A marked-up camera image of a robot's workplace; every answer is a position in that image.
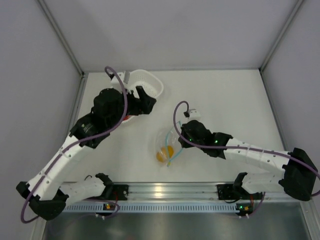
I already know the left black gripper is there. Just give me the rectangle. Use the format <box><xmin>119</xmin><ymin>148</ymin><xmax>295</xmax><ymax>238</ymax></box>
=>
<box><xmin>106</xmin><ymin>85</ymin><xmax>155</xmax><ymax>130</ymax></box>

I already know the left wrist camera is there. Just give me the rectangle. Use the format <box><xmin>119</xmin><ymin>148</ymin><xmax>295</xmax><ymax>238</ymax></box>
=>
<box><xmin>110</xmin><ymin>70</ymin><xmax>130</xmax><ymax>86</ymax></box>

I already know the slotted cable duct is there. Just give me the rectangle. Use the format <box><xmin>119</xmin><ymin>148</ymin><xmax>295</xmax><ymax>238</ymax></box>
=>
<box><xmin>63</xmin><ymin>202</ymin><xmax>251</xmax><ymax>214</ymax></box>

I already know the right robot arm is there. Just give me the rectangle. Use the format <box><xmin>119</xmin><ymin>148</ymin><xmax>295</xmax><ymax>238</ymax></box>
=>
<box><xmin>178</xmin><ymin>120</ymin><xmax>319</xmax><ymax>202</ymax></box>

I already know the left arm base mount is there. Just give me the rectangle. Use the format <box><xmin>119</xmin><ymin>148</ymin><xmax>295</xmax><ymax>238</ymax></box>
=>
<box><xmin>97</xmin><ymin>184</ymin><xmax>129</xmax><ymax>201</ymax></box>

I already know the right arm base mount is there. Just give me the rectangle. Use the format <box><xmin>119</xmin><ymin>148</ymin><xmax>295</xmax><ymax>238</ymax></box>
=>
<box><xmin>216</xmin><ymin>184</ymin><xmax>251</xmax><ymax>201</ymax></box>

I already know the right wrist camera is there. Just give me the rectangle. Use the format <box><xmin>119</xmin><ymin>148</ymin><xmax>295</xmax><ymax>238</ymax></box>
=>
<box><xmin>183</xmin><ymin>108</ymin><xmax>201</xmax><ymax>122</ymax></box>

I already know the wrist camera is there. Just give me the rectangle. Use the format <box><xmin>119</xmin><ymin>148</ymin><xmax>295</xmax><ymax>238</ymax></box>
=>
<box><xmin>110</xmin><ymin>70</ymin><xmax>130</xmax><ymax>86</ymax></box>
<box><xmin>183</xmin><ymin>108</ymin><xmax>201</xmax><ymax>122</ymax></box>

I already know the orange fake food piece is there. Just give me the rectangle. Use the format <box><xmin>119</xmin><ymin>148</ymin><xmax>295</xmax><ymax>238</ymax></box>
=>
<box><xmin>155</xmin><ymin>145</ymin><xmax>175</xmax><ymax>163</ymax></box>

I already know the clear zip top bag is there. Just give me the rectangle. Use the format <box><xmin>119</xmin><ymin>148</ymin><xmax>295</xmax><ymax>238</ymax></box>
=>
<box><xmin>154</xmin><ymin>125</ymin><xmax>183</xmax><ymax>167</ymax></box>

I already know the white perforated plastic basket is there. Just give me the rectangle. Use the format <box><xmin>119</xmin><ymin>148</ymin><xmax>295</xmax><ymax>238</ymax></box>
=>
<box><xmin>106</xmin><ymin>69</ymin><xmax>164</xmax><ymax>124</ymax></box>

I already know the aluminium mounting rail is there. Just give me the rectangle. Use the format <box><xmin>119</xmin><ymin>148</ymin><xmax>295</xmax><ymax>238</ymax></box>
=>
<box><xmin>58</xmin><ymin>181</ymin><xmax>313</xmax><ymax>202</ymax></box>

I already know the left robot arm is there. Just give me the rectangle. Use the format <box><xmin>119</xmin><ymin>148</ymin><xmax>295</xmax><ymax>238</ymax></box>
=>
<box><xmin>16</xmin><ymin>86</ymin><xmax>157</xmax><ymax>221</ymax></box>

